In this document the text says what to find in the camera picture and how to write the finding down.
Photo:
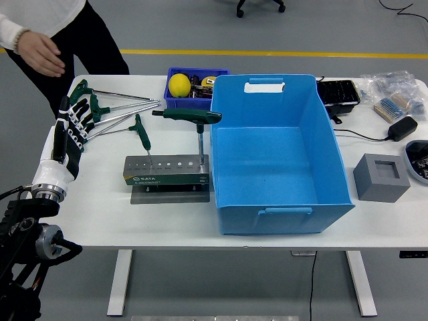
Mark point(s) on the small dark blue bin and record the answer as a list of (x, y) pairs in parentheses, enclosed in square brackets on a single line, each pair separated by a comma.
[(180, 102)]

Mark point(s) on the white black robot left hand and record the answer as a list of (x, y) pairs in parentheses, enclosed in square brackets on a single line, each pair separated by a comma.
[(72, 160)]

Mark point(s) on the black desk control panel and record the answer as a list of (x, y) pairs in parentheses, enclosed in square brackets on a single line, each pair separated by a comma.
[(413, 254)]

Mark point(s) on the person's right hand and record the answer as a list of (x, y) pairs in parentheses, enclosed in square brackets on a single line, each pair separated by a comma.
[(41, 53)]

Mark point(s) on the white table leg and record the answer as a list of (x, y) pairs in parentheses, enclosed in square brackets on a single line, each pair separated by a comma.
[(362, 284), (117, 284)]

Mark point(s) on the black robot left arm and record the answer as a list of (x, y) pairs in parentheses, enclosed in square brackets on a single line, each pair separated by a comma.
[(20, 214)]

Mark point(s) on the grey hollow cube block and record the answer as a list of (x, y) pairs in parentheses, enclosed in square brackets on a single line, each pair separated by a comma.
[(381, 187)]

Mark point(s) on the yellow tape measure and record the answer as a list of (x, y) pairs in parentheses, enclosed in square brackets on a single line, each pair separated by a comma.
[(208, 81)]

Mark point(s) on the clear plastic bags pile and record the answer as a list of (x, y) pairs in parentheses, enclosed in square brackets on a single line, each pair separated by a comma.
[(391, 80)]

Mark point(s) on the black plastic tray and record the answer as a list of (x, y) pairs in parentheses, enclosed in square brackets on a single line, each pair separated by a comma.
[(337, 92)]

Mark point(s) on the person's right forearm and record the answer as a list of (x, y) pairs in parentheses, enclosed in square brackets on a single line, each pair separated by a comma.
[(8, 30)]

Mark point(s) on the large light blue box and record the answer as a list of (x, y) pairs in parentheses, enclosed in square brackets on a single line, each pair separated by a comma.
[(267, 160)]

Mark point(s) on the grey bowl with parts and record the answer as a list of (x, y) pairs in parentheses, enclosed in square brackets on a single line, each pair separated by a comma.
[(416, 147)]

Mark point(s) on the taped resistor strip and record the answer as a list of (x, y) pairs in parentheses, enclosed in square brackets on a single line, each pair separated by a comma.
[(389, 107)]

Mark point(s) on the grey under-table bracket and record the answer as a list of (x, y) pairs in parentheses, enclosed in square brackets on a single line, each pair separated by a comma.
[(302, 252)]

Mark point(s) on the person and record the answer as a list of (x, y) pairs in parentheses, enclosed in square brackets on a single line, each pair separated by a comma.
[(90, 43)]

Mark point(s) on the yellow lemon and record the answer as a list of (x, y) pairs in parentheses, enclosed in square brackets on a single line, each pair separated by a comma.
[(179, 85)]

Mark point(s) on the black cylindrical part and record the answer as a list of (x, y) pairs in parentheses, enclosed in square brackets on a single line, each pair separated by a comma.
[(195, 80)]

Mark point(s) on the green metal hex key stand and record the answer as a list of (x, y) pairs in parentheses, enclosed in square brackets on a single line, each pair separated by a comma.
[(167, 180)]

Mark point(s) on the black power adapter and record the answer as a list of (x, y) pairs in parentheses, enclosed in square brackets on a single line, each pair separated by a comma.
[(403, 128)]

